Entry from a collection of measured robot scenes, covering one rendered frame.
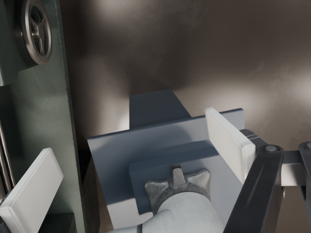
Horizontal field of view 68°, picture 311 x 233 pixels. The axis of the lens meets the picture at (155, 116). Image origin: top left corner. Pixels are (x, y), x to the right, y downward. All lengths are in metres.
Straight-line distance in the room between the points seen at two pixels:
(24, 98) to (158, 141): 0.48
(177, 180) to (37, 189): 0.47
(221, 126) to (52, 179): 0.13
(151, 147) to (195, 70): 0.82
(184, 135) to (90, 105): 0.85
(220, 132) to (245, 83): 1.36
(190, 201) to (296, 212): 1.74
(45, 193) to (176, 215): 0.41
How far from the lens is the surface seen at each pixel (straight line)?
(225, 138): 0.16
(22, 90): 0.88
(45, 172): 0.19
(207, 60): 1.40
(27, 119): 0.91
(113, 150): 0.65
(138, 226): 0.58
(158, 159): 0.66
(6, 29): 0.49
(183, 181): 0.62
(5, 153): 0.77
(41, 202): 0.18
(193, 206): 0.57
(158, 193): 0.64
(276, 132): 1.75
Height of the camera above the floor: 1.32
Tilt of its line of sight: 69 degrees down
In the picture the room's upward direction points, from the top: 163 degrees clockwise
